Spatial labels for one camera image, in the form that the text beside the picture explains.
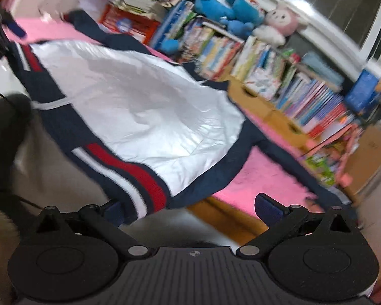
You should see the wooden drawer organizer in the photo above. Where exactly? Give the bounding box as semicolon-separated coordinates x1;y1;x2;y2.
228;76;311;151

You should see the pink white plush toy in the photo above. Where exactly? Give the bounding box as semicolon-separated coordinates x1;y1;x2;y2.
252;2;308;48

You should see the pink embroidered blanket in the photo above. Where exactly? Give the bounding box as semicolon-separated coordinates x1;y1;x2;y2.
5;18;321;215

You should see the large blue plush toy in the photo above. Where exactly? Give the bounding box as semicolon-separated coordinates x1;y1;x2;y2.
194;0;265;39

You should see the navy white zip jacket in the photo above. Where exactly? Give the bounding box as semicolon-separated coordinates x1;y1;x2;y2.
7;10;343;225

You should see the stack of paper booklets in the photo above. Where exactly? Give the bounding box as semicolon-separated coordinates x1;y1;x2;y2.
111;0;173;22

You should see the small blue plush ball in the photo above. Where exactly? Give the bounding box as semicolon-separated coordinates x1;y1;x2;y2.
160;39;182;56

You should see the red plastic crate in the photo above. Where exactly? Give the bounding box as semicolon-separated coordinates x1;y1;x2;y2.
98;4;160;45

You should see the pink cardboard stand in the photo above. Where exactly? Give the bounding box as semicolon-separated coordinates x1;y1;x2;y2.
301;121;363;187

